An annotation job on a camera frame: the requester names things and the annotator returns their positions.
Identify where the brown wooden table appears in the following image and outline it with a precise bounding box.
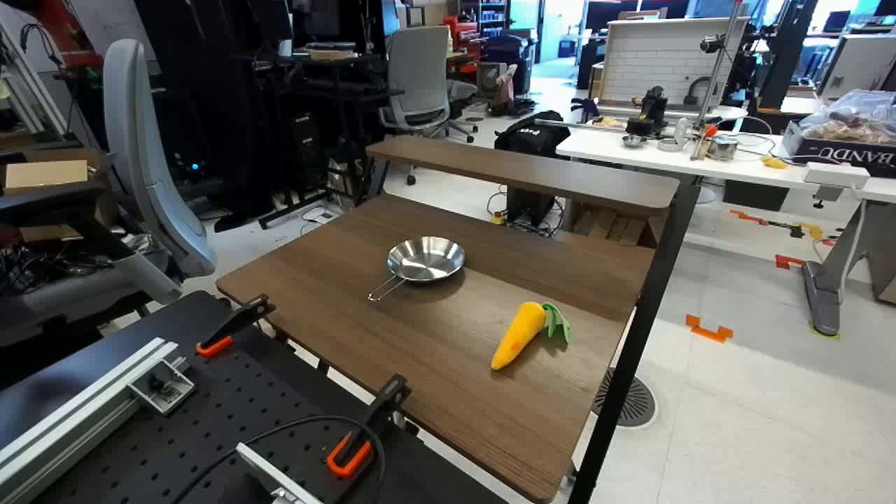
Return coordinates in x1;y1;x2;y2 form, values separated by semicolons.
216;190;657;504

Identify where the brown wooden raised shelf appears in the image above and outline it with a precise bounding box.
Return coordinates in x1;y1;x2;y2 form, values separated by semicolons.
363;133;683;213

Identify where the black backpack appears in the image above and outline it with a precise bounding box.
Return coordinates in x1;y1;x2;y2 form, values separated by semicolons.
493;111;574;228

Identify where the black metal table leg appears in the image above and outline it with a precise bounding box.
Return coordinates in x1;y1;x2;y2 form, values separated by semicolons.
569;178;706;504

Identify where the white desk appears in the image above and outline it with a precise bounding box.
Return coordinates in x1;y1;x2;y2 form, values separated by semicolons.
553;115;896;339

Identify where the round floor drain cover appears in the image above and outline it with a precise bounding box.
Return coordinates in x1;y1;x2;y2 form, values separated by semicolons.
591;375;657;433

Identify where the small black desk device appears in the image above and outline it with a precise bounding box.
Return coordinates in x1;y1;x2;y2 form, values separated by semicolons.
622;85;672;143

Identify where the black perforated breadboard table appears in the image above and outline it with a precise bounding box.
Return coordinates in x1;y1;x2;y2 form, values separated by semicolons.
0;290;507;504

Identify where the white pegboard panel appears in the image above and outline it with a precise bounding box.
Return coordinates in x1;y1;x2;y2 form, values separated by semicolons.
597;14;751;113

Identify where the grey high-back chair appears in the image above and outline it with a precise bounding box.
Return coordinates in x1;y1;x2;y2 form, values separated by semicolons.
98;36;217;280

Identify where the black box with clear bag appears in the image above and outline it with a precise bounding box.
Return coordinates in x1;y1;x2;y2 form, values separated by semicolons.
781;87;896;181

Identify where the flat cardboard piece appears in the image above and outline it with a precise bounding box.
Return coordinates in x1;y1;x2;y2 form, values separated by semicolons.
0;158;93;195

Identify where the black clamp orange handle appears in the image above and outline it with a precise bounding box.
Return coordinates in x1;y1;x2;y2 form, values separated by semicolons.
192;294;276;363
321;374;415;482

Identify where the thin black cable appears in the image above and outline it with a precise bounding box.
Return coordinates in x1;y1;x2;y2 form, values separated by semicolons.
171;414;388;504

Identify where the orange floor tape bracket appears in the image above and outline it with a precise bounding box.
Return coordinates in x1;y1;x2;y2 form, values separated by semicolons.
683;314;735;346

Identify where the short aluminium extrusion rail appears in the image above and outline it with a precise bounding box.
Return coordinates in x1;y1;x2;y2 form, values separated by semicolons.
231;441;324;504

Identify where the small metal corner bracket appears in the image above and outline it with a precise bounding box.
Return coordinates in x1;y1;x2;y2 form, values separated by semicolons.
128;360;198;417

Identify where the long aluminium extrusion rail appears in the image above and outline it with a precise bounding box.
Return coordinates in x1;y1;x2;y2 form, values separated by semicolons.
0;336;185;504

